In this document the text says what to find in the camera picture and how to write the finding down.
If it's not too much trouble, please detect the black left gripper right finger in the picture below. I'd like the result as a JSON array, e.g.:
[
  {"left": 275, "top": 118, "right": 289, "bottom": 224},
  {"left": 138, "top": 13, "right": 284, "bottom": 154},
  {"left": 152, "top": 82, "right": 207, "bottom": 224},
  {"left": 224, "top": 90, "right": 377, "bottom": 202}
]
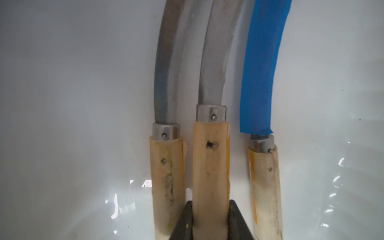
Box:
[{"left": 229, "top": 200, "right": 254, "bottom": 240}]

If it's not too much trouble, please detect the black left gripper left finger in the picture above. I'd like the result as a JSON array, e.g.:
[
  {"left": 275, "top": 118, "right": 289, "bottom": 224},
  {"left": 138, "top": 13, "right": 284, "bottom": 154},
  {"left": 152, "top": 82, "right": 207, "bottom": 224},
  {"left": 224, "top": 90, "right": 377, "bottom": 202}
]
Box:
[{"left": 169, "top": 201, "right": 194, "bottom": 240}]

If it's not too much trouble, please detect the white plastic storage box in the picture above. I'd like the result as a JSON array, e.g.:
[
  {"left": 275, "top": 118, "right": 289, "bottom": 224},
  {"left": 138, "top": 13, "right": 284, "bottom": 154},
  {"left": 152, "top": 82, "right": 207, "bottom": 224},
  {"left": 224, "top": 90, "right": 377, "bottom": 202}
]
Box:
[{"left": 1, "top": 1, "right": 384, "bottom": 240}]

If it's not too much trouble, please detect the blue blade wooden handle sickle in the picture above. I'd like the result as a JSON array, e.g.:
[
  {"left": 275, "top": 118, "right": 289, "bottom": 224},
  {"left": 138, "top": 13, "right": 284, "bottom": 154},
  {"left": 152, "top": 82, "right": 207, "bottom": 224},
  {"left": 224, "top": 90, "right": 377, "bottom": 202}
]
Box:
[{"left": 240, "top": 0, "right": 292, "bottom": 240}]

